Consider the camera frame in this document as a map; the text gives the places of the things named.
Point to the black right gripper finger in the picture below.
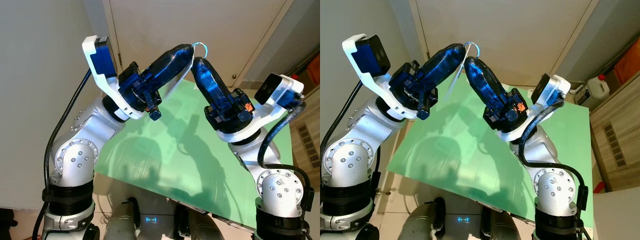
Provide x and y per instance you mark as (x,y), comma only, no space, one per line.
(482,80)
(210,80)

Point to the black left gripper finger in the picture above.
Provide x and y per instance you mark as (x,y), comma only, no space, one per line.
(455,80)
(177,85)
(442,62)
(172,62)

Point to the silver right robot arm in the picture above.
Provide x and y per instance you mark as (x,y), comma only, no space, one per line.
(277,192)
(555,192)

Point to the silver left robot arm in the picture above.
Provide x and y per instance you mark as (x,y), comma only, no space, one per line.
(345,160)
(75,155)

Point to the green table mat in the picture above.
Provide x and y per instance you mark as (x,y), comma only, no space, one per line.
(460,160)
(165,160)

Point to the wooden cabinet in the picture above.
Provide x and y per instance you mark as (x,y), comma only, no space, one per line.
(620,130)
(306,107)

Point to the cabinet vent grille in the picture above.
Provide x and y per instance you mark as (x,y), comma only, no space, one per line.
(615,146)
(309,146)

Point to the white plastic jug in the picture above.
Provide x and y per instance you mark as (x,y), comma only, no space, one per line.
(597,91)

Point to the orange bag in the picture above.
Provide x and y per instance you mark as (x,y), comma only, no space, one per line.
(629,62)
(314,70)

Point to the grey robot right leg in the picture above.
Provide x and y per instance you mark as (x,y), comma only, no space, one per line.
(500,227)
(205,229)

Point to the grey robot leg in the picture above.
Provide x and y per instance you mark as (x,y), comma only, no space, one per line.
(205,229)
(425,220)
(122,220)
(500,227)

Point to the robot waist with blue light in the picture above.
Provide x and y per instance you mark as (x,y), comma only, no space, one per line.
(462,219)
(151,219)

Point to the small red object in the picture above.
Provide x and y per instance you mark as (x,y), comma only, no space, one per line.
(599,187)

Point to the grey robot left leg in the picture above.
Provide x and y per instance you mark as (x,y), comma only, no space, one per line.
(425,220)
(122,220)

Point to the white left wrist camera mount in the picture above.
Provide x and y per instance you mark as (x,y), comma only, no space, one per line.
(107,85)
(369,82)

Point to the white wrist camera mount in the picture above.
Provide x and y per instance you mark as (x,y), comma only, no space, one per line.
(542,112)
(369,82)
(107,85)
(270,112)

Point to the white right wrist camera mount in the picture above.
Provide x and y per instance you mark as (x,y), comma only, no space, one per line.
(542,112)
(270,112)

